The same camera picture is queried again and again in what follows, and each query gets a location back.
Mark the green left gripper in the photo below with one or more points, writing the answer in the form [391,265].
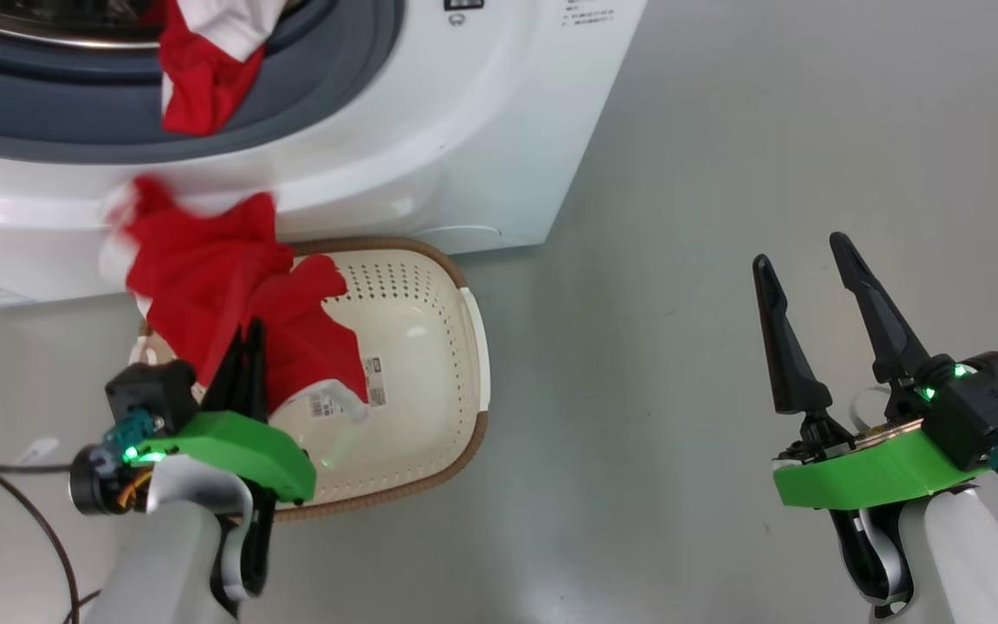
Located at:
[248,446]

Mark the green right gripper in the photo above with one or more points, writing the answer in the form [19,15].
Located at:
[863,472]

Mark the red and white garment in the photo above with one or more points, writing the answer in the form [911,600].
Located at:
[204,277]
[204,78]

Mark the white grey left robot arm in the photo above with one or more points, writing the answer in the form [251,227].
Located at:
[161,555]

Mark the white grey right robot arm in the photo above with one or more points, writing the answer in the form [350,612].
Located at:
[967,563]

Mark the cream perforated laundry basket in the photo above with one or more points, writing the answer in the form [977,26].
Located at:
[412,347]

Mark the white front-load washing machine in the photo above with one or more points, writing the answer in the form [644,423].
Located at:
[430,130]

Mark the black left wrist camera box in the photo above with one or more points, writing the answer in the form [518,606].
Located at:
[152,390]

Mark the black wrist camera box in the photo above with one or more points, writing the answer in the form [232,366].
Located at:
[152,390]
[984,407]

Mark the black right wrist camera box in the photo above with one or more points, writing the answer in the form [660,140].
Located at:
[984,407]

